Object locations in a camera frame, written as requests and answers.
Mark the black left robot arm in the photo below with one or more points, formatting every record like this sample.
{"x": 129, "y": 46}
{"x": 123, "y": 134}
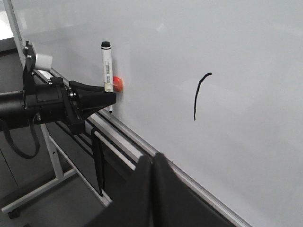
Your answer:
{"x": 14, "y": 113}

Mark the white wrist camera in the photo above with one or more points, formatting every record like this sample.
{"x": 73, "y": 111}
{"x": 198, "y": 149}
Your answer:
{"x": 37, "y": 58}

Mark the white whiteboard surface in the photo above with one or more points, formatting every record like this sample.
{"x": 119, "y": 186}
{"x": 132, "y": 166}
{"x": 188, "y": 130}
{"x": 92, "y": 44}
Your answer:
{"x": 215, "y": 85}

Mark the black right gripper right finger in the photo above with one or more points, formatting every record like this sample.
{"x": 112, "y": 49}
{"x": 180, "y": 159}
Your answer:
{"x": 175, "y": 205}

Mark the red round magnet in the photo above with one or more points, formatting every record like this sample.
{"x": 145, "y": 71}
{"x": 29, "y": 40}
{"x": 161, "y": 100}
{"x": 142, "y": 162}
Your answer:
{"x": 118, "y": 84}

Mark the white whiteboard marker pen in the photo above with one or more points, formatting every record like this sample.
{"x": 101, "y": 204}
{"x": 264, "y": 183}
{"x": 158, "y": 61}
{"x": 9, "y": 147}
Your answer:
{"x": 107, "y": 66}

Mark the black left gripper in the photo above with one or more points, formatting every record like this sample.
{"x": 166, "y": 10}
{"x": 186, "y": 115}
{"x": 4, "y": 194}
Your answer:
{"x": 54, "y": 101}

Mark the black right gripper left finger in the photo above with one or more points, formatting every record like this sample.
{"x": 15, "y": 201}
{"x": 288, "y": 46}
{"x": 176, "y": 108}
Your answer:
{"x": 132, "y": 207}

